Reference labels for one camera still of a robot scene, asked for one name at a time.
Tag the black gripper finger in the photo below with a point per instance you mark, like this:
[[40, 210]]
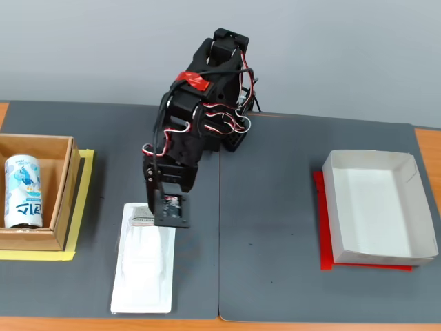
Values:
[[151, 200]]

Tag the white plastic blister package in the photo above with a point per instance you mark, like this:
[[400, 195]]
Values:
[[144, 269]]

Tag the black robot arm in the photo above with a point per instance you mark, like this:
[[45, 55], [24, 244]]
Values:
[[213, 93]]

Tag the brown cardboard box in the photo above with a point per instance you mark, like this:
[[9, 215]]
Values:
[[65, 207]]

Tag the gray paper box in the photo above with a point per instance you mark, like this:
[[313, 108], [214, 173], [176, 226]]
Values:
[[372, 207]]

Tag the yellow masking tape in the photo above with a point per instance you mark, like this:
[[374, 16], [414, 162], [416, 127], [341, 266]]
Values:
[[82, 207]]

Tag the gray table mat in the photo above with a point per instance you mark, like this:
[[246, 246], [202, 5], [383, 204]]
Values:
[[275, 207], [103, 138]]

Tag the red tape strip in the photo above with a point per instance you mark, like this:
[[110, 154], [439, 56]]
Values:
[[194, 81]]

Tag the white blue drink can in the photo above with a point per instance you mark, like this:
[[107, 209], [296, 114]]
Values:
[[24, 193]]

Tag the red paper sheet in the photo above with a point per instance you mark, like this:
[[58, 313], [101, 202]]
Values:
[[325, 255]]

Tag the black square wrist camera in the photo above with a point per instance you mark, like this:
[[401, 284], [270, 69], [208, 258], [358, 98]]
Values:
[[172, 210]]

